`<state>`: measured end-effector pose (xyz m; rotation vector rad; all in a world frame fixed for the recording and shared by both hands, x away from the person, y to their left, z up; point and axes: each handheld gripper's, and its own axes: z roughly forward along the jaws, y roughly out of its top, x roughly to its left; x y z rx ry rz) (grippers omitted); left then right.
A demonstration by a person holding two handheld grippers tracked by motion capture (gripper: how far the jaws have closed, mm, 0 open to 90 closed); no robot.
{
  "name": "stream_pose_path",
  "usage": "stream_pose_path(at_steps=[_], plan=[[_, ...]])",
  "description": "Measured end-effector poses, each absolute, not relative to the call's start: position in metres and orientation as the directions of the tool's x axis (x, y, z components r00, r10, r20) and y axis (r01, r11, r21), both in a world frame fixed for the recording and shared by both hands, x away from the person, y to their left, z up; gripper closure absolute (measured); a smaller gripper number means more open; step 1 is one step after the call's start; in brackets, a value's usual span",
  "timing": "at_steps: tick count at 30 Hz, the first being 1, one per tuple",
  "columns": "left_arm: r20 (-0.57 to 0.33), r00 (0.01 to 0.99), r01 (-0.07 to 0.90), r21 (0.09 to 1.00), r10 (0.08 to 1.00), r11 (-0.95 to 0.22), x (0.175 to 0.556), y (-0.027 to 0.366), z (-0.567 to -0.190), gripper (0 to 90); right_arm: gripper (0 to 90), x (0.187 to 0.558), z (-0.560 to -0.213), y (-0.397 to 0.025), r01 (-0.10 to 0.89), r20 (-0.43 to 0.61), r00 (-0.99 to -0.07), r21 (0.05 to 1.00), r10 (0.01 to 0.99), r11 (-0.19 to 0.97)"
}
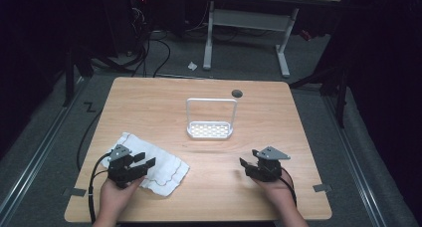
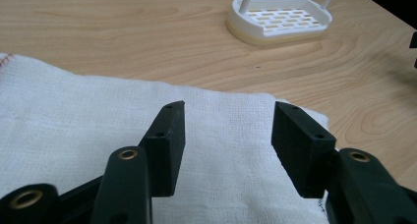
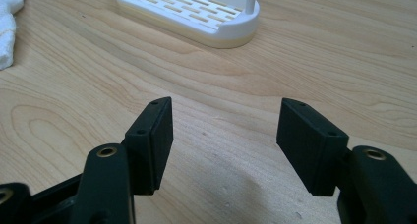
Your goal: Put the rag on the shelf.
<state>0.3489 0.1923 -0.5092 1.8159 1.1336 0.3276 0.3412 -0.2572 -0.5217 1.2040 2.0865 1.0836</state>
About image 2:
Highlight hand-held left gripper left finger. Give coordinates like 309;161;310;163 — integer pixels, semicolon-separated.
138;100;187;198

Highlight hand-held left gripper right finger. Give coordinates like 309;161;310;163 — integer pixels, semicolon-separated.
270;100;337;199

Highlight white woven cloth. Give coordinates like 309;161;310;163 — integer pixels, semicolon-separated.
0;52;330;224

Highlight white slotted drain rack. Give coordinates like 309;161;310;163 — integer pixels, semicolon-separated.
225;0;341;48

